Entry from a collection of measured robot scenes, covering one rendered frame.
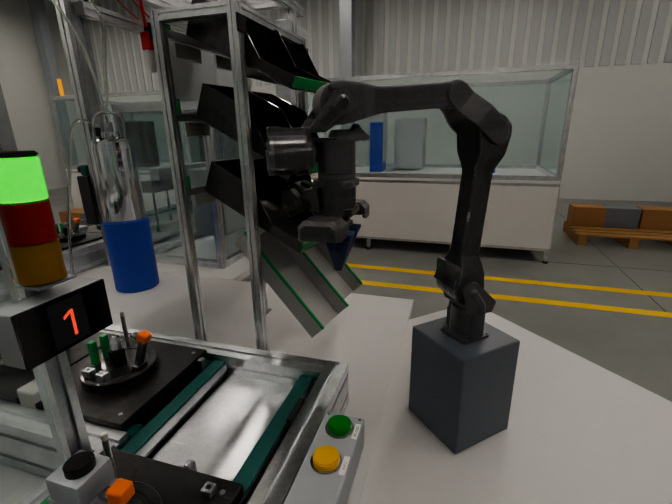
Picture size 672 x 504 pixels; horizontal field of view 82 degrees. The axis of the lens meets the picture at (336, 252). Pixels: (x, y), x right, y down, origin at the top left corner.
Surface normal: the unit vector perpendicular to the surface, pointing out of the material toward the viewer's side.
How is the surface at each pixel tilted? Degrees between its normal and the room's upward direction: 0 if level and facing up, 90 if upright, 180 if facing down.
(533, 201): 90
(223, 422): 0
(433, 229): 90
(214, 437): 0
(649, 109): 90
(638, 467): 0
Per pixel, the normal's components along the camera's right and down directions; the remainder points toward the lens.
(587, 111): -0.31, 0.29
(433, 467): -0.02, -0.95
